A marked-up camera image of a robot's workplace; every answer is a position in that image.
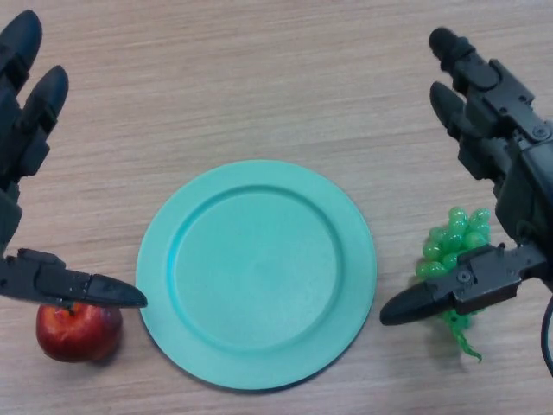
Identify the red apple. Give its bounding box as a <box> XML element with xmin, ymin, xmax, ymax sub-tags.
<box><xmin>35</xmin><ymin>301</ymin><xmax>124</xmax><ymax>363</ymax></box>

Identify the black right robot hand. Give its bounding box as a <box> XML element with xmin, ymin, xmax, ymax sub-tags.
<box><xmin>378</xmin><ymin>26</ymin><xmax>553</xmax><ymax>328</ymax></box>

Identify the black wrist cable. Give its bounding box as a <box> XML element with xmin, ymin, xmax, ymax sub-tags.
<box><xmin>540</xmin><ymin>291</ymin><xmax>553</xmax><ymax>371</ymax></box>

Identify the green grape bunch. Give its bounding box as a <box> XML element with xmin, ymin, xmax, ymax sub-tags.
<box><xmin>415</xmin><ymin>206</ymin><xmax>493</xmax><ymax>363</ymax></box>

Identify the green round plate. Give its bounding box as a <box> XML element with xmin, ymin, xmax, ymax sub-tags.
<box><xmin>135</xmin><ymin>159</ymin><xmax>378</xmax><ymax>382</ymax></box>

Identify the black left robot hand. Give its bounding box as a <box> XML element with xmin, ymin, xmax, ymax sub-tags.
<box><xmin>0</xmin><ymin>10</ymin><xmax>148</xmax><ymax>309</ymax></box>

